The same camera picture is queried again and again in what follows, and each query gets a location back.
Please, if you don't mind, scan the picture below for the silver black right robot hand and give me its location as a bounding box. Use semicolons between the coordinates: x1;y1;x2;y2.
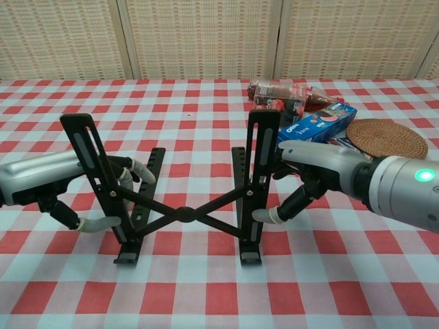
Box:
252;139;373;226

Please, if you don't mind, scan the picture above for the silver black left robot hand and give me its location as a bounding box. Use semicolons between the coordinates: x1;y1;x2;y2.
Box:
0;149;157;234

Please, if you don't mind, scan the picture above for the black folding laptop stand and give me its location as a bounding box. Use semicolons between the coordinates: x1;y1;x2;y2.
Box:
60;109;281;267

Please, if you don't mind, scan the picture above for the dark red striped snack box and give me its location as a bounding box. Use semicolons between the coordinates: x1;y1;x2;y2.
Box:
327;136;355;151

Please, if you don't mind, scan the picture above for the blue Oreo cookie box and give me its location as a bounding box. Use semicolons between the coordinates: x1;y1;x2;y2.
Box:
276;104;358;145

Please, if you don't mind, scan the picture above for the round woven rattan coaster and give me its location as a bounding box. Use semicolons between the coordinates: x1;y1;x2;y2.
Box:
346;118;429;160

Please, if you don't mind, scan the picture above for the cola bottle with red label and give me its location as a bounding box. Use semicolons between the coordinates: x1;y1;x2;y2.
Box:
247;80;351;111

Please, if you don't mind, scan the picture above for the bamboo folding screen panel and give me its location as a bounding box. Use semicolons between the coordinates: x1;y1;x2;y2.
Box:
0;0;142;82
273;0;439;81
116;0;286;81
413;42;439;80

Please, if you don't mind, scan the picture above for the red white checked tablecloth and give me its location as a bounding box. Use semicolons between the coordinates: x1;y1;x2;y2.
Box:
0;78;439;329

